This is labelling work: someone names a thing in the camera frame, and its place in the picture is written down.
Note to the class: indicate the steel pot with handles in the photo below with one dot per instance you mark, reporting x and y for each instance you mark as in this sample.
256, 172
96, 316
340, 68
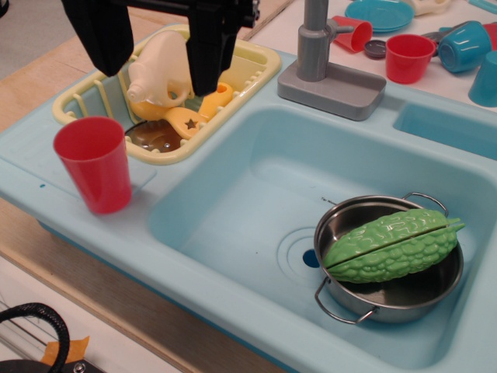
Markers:
404, 299

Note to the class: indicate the orange tape piece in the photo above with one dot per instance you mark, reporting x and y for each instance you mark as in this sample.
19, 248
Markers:
76, 352

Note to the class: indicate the cream plastic bottle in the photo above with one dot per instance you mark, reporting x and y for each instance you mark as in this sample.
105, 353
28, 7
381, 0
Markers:
160, 75

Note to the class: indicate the green bitter gourd toy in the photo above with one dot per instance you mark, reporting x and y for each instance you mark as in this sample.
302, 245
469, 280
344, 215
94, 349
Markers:
392, 246

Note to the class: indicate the teal cup at edge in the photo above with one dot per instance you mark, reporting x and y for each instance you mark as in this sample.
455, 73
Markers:
483, 89

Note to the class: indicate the dark grey round lid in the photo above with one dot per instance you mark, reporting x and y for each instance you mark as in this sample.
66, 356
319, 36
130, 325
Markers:
375, 49

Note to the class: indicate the red plastic cup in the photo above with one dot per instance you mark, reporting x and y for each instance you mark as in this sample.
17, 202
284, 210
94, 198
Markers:
93, 151

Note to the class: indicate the grey toy faucet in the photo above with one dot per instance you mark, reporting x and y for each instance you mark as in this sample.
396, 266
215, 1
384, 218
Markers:
314, 81

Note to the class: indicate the glass pot lid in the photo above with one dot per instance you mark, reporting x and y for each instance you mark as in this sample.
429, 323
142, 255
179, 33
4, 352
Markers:
155, 135

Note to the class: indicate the teal plate stack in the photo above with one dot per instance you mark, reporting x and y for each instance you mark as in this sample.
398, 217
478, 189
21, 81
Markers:
384, 16

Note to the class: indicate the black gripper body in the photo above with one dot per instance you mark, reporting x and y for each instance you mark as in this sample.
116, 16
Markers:
243, 13

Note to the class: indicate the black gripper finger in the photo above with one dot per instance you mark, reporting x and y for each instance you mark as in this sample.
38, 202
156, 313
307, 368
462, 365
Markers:
210, 48
105, 33

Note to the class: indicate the red cup lying sideways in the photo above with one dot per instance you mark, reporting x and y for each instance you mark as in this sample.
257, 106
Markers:
355, 40

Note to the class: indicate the cream plastic toy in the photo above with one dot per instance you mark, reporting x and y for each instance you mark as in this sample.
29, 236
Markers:
425, 7

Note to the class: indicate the yellow dish drying rack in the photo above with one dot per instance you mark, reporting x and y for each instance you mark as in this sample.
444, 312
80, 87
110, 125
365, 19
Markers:
252, 66

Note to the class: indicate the yellow plastic spatula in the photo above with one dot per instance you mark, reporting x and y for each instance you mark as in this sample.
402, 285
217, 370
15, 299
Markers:
187, 122

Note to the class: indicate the red cup upright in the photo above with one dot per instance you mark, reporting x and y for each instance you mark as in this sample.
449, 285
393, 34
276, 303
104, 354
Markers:
407, 57

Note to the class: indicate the teal cup lying sideways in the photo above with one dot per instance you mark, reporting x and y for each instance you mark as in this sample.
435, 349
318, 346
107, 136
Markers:
464, 48

